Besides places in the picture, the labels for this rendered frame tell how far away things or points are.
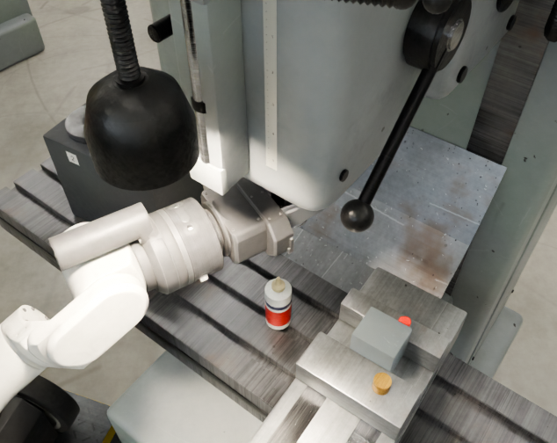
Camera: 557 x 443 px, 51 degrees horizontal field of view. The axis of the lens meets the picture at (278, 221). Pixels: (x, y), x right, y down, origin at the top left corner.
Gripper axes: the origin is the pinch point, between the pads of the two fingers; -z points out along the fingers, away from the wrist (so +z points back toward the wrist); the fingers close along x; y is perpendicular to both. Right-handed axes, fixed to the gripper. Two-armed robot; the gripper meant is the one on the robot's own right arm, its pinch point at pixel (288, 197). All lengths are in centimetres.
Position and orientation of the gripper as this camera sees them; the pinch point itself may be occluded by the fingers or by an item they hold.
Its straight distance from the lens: 68.6
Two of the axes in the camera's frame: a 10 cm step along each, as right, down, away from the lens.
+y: -0.1, 6.7, 7.4
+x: -5.2, -6.4, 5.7
